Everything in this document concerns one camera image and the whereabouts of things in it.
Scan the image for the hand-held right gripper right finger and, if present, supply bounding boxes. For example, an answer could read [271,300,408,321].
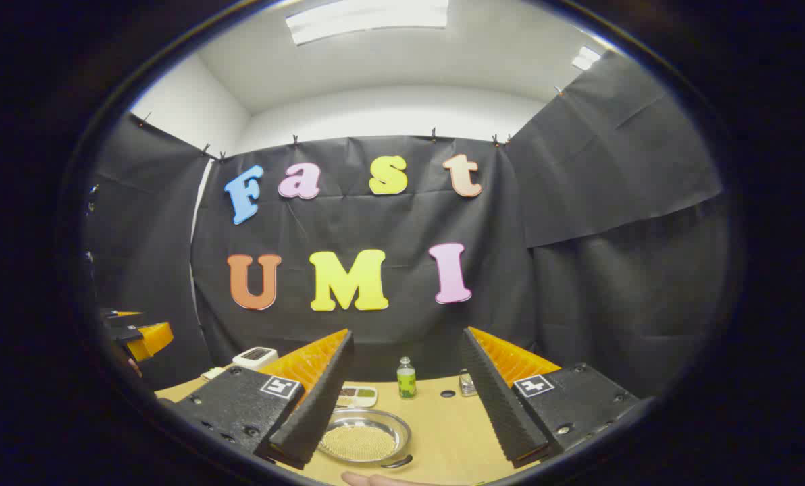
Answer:
[460,327,640,469]

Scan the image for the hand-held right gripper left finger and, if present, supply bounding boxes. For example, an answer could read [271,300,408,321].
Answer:
[161,329,355,471]

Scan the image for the stainless steel pot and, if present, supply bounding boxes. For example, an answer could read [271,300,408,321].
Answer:
[318,407,414,470]

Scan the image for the white divided bean dish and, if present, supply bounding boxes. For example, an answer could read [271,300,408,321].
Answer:
[335,385,379,409]

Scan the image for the pile of soybeans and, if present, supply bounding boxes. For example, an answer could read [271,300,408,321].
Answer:
[321,424,398,461]

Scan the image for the white toaster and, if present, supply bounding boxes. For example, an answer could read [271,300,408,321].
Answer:
[232,346,279,371]

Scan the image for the green tea bottle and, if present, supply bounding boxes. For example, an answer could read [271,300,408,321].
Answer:
[396,356,417,400]

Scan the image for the black backdrop cloth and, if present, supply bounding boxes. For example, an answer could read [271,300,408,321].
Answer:
[85,51,731,399]

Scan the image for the long ceiling light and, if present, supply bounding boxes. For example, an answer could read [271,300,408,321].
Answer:
[286,0,449,46]

